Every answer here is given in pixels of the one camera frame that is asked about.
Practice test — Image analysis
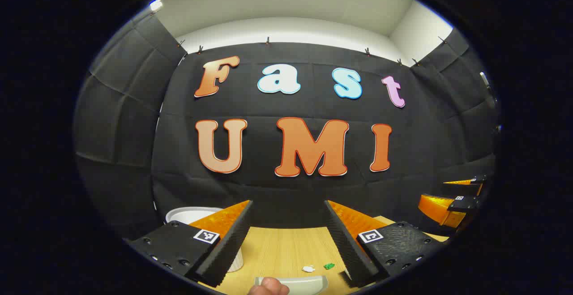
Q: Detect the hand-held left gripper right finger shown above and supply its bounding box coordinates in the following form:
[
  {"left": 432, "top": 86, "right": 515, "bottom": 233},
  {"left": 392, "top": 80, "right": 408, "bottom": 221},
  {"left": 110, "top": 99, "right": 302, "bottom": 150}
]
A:
[{"left": 324, "top": 199, "right": 450, "bottom": 288}]

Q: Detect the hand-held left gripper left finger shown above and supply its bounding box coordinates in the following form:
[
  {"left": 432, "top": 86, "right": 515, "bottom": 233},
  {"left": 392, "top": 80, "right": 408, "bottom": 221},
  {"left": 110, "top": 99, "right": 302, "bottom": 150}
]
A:
[{"left": 124, "top": 199, "right": 254, "bottom": 288}]

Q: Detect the white ribbed garbage bin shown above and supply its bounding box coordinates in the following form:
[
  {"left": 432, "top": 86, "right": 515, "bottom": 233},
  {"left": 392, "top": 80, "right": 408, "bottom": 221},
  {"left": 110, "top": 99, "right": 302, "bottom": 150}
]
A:
[{"left": 165, "top": 206, "right": 244, "bottom": 273}]

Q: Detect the grey dustpan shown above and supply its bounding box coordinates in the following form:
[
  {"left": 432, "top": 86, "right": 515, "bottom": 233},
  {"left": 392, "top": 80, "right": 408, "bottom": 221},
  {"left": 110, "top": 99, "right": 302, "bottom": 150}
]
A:
[{"left": 254, "top": 275, "right": 329, "bottom": 295}]

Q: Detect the wooden desktop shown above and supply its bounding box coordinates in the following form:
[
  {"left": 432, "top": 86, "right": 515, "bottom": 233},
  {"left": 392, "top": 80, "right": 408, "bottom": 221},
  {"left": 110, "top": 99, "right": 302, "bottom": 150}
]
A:
[{"left": 199, "top": 216, "right": 449, "bottom": 295}]

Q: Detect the black backdrop cloth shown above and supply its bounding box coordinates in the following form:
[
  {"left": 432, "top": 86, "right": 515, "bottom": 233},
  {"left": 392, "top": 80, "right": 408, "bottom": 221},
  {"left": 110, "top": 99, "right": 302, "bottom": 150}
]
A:
[{"left": 74, "top": 15, "right": 497, "bottom": 242}]

